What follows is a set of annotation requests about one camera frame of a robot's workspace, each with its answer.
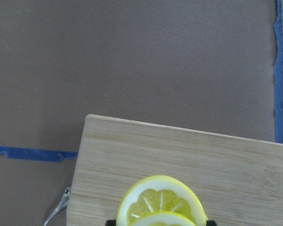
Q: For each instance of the yellow lemon slice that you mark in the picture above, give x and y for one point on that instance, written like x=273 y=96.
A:
x=162 y=219

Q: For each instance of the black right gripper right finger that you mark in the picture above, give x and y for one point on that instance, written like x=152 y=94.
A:
x=211 y=223

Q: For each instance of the metal board handle loop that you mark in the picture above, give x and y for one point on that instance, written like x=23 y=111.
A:
x=63 y=203

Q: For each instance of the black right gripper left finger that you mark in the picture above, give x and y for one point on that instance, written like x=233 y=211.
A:
x=110 y=222

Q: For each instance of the wooden cutting board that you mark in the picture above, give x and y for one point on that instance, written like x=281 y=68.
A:
x=239 y=181

